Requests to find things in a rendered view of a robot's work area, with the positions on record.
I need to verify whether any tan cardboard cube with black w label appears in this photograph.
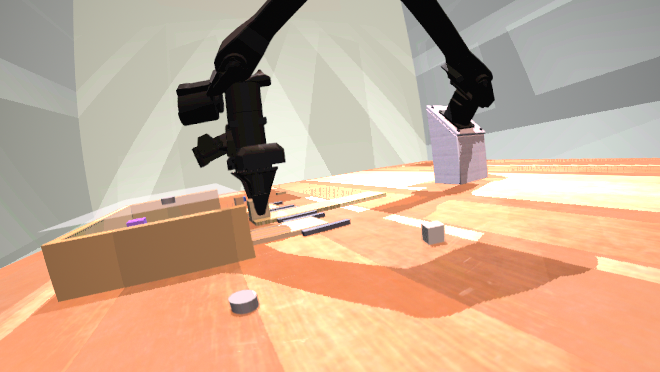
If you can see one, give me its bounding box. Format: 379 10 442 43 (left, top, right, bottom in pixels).
246 199 271 221

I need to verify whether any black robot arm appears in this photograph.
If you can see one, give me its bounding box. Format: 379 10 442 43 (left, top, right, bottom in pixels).
176 0 495 168

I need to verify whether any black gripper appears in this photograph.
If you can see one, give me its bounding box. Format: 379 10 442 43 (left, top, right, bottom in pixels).
227 111 286 216

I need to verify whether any short grey cylinder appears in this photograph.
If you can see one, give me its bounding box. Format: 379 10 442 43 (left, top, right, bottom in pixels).
228 289 259 315

